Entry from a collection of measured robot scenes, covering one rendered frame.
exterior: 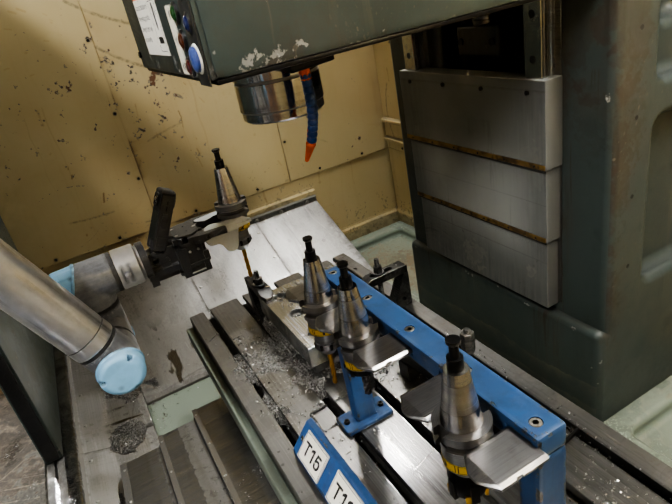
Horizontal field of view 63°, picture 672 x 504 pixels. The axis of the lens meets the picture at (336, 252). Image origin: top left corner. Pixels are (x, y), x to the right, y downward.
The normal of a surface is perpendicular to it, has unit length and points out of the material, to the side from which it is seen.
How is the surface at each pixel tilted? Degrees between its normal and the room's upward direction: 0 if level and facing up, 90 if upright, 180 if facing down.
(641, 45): 90
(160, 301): 24
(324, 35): 90
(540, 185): 90
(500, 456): 0
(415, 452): 0
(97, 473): 17
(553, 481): 90
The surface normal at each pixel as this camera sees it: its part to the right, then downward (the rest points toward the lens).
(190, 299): 0.05, -0.69
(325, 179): 0.48, 0.32
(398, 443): -0.18, -0.88
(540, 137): -0.87, 0.36
